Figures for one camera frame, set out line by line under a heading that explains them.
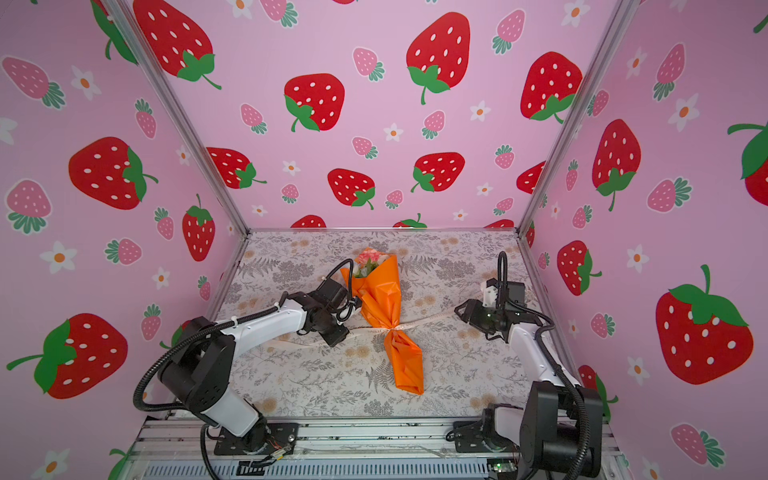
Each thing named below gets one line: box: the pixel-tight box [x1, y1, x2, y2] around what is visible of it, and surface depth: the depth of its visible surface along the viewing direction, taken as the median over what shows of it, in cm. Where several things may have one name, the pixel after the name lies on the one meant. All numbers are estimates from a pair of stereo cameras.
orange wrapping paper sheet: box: [340, 254, 424, 395], surface depth 90 cm
